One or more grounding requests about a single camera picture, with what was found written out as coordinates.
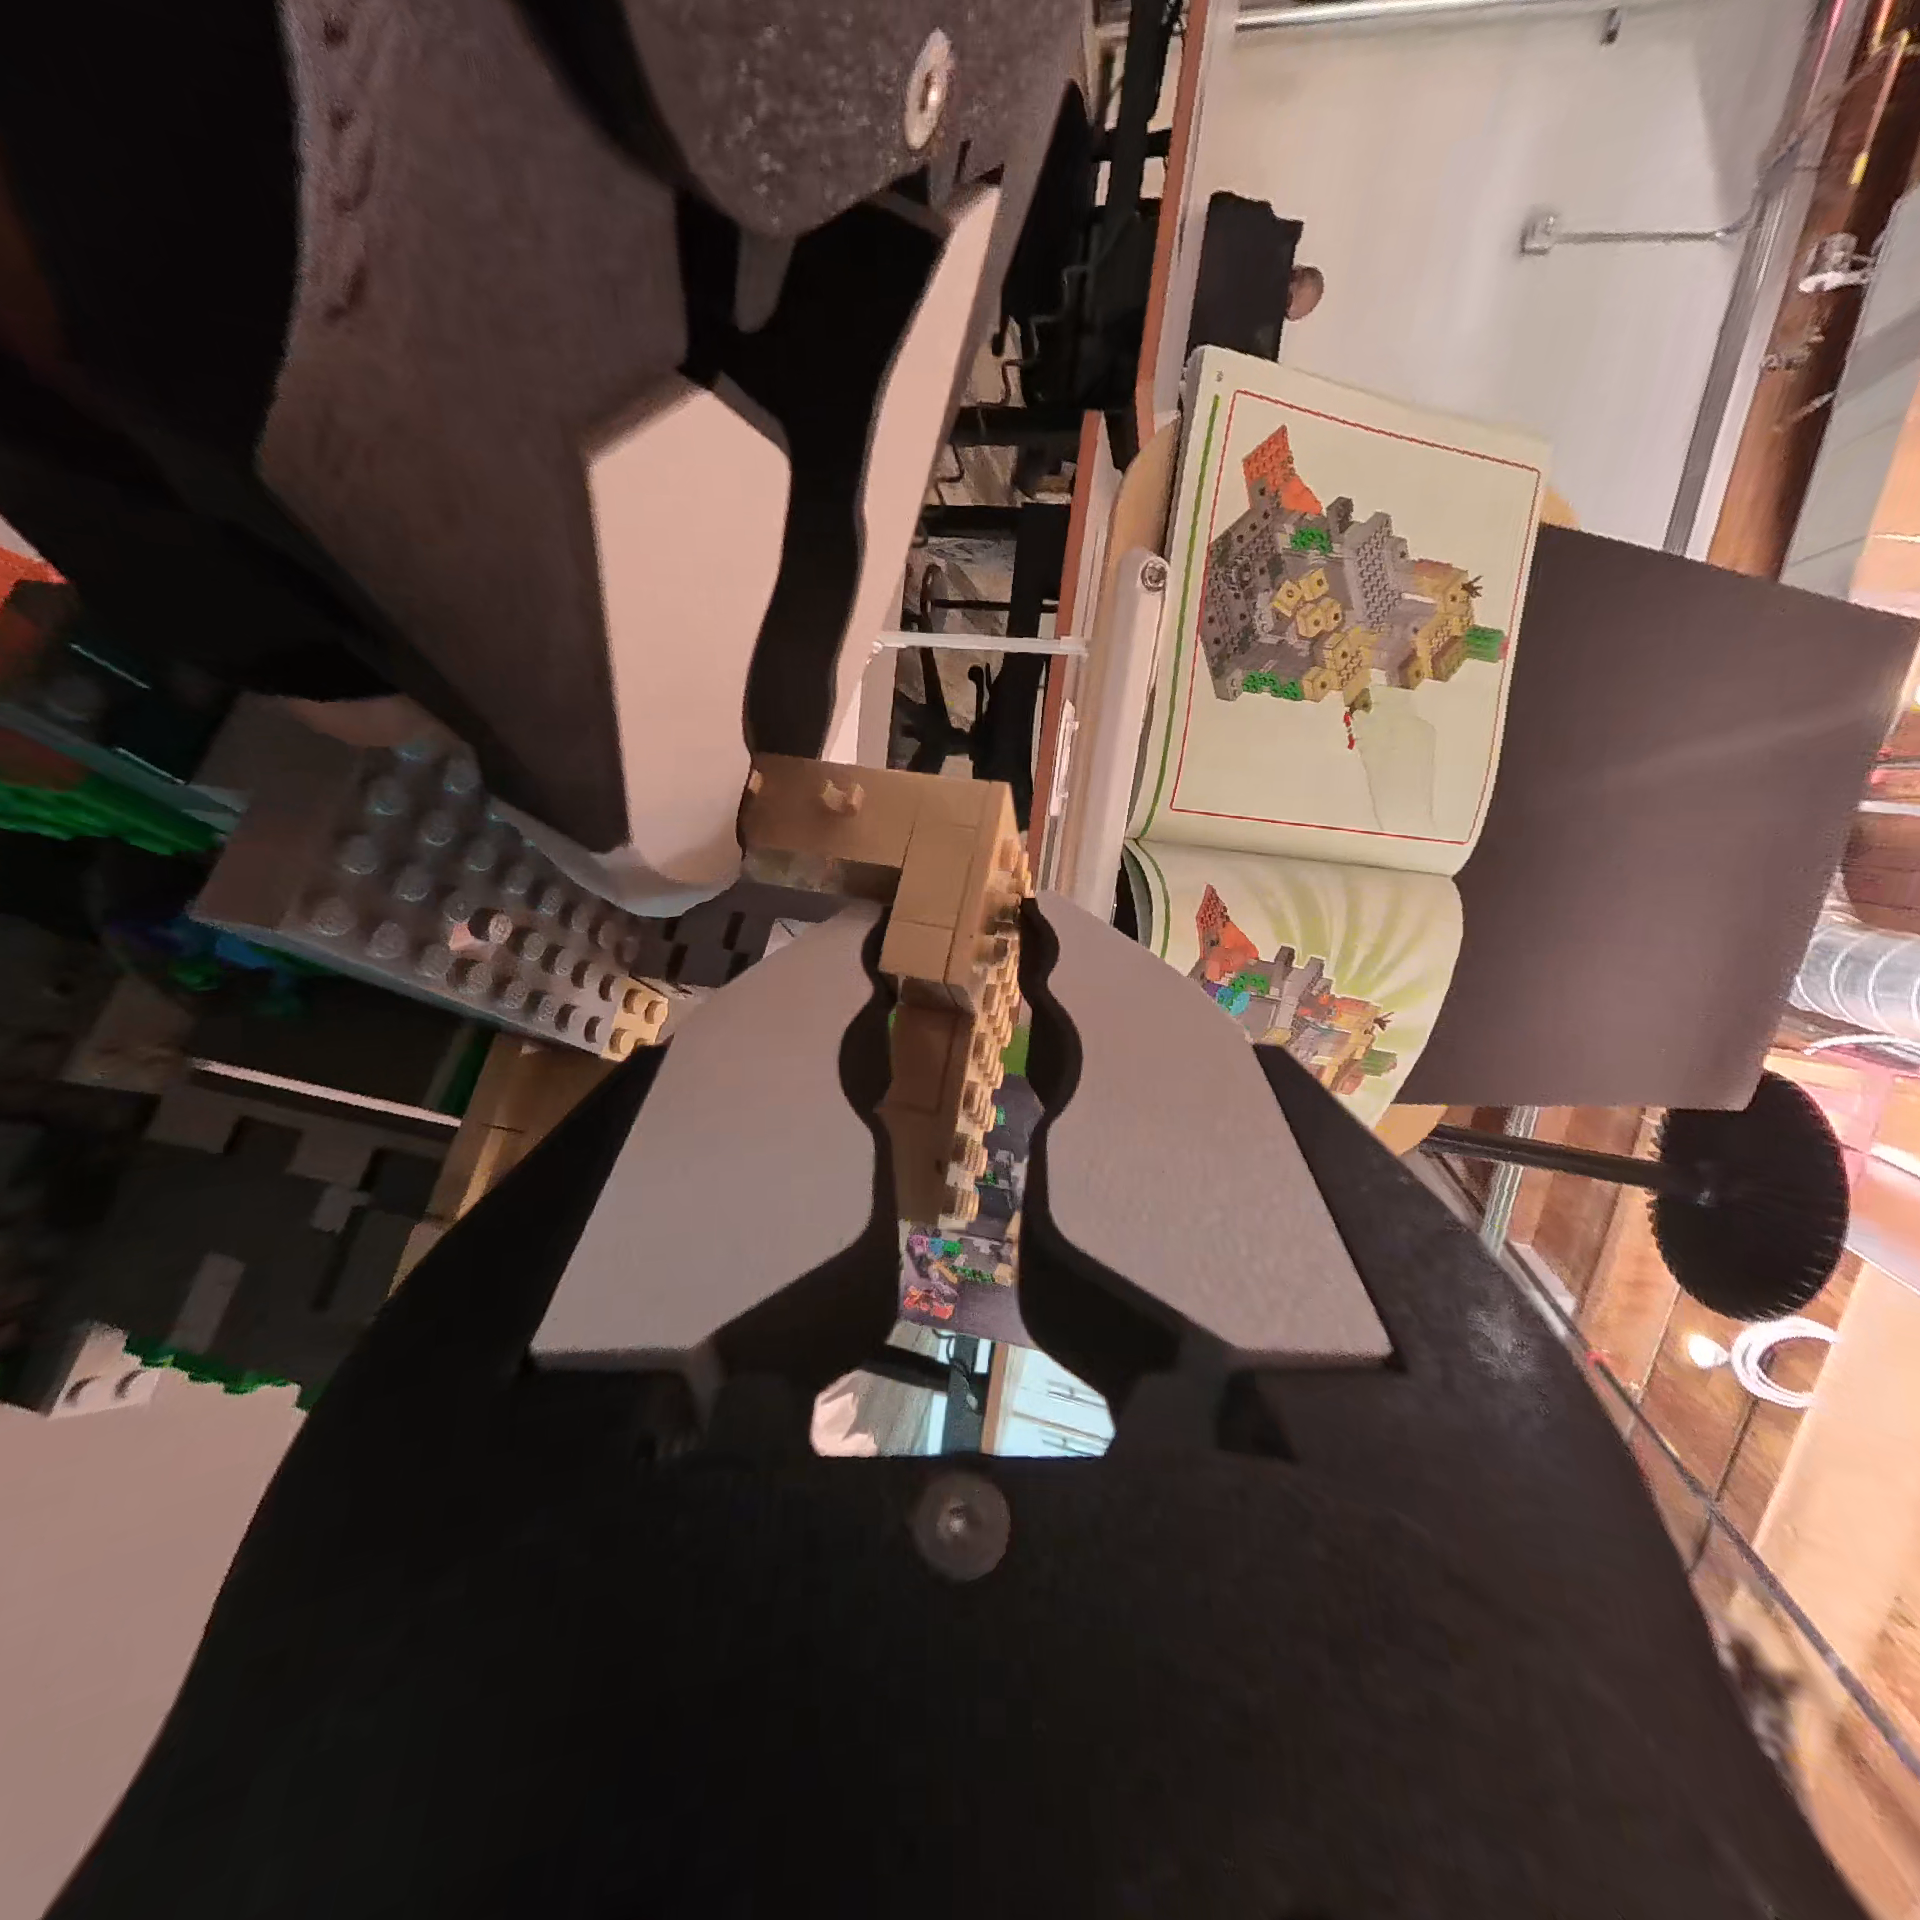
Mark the wooden office table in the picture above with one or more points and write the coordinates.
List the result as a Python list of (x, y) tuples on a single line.
[(1163, 224)]

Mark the black monitor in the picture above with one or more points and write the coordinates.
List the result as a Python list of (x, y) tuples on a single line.
[(1244, 270)]

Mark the silver ventilation duct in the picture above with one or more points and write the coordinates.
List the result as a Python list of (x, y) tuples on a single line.
[(1862, 974)]

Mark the orange toy brick plate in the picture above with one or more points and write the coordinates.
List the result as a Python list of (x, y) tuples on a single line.
[(23, 599)]

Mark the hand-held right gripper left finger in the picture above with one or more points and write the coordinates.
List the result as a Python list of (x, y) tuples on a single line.
[(704, 1200)]

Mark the black round brush disc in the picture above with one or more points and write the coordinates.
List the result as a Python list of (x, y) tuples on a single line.
[(1756, 1200)]

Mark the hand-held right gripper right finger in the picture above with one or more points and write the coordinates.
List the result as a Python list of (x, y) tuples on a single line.
[(1214, 1200)]

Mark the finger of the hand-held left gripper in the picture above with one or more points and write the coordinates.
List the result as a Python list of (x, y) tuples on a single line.
[(675, 599), (931, 421)]

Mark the open instruction booklet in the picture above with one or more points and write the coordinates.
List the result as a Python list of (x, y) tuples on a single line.
[(1349, 630)]

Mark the tan brick wall chunk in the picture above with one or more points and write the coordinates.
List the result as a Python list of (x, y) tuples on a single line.
[(931, 885)]

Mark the toy brick tower model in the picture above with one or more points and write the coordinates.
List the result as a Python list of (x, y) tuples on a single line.
[(451, 901)]

